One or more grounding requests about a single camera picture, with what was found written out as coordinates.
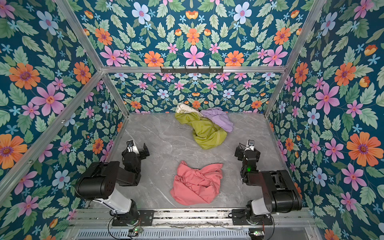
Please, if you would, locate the pink cloth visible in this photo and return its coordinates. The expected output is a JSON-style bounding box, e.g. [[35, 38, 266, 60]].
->
[[170, 161, 223, 206]]

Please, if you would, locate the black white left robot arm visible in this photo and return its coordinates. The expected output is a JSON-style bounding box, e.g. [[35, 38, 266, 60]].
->
[[75, 140, 150, 220]]

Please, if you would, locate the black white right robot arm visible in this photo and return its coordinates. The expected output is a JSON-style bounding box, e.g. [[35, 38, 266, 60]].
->
[[232, 141, 303, 225]]

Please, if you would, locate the lime green cloth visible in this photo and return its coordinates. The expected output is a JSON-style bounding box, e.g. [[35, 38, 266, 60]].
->
[[175, 113, 227, 150]]

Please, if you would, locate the lilac purple cloth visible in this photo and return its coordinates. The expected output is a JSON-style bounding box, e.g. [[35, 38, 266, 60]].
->
[[201, 109, 234, 133]]

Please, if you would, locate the cream patterned cloth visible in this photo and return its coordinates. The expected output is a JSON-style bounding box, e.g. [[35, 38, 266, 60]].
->
[[176, 103, 203, 117]]

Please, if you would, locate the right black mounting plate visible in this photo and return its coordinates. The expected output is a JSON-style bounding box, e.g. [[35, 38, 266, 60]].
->
[[229, 209, 273, 226]]

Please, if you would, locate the black mounting plate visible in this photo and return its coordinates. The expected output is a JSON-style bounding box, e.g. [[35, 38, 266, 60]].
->
[[112, 210, 155, 227], [229, 209, 273, 226]]

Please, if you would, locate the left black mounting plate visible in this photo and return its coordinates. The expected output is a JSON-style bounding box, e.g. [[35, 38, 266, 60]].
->
[[112, 210, 155, 227]]

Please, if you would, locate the left small circuit board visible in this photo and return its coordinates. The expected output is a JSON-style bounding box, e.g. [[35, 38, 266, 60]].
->
[[129, 227, 144, 237]]

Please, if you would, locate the small circuit board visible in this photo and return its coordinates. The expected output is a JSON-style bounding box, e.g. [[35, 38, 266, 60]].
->
[[129, 227, 144, 237], [249, 230, 265, 240]]

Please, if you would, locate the right small circuit board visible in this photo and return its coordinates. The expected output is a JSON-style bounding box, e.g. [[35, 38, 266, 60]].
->
[[249, 230, 265, 240]]

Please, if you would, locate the white ventilation grille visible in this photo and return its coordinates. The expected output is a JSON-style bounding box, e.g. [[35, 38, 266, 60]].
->
[[76, 229, 251, 240]]

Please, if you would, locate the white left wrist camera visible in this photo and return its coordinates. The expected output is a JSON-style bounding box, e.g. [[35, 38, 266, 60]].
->
[[126, 140, 139, 155]]

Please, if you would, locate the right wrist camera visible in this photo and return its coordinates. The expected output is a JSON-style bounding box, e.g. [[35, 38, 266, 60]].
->
[[245, 140, 255, 151]]

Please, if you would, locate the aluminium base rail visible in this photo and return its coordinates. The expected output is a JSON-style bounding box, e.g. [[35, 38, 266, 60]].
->
[[69, 208, 316, 228]]

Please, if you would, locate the metal hook rail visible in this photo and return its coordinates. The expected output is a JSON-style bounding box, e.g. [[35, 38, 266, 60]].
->
[[160, 67, 224, 74]]

